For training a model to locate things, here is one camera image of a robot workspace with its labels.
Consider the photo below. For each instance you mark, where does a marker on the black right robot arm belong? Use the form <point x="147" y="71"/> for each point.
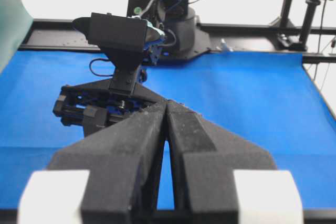
<point x="150" y="29"/>

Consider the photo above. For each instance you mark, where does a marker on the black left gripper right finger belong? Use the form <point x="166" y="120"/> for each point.
<point x="203" y="158"/>

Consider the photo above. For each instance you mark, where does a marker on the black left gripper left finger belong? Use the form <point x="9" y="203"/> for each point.
<point x="124" y="161"/>

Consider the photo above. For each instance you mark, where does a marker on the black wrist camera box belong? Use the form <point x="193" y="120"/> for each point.
<point x="110" y="31"/>

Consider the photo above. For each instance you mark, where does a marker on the green backdrop sheet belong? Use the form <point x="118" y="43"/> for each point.
<point x="15" y="24"/>

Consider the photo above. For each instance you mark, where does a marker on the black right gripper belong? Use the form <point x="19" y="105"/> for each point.
<point x="100" y="104"/>

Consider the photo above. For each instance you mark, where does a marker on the black frame rail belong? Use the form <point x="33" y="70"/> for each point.
<point x="53" y="34"/>

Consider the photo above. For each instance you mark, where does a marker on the black camera stand post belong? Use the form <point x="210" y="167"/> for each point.
<point x="307" y="22"/>

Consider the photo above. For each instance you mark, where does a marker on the blue table mat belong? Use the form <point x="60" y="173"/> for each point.
<point x="266" y="98"/>

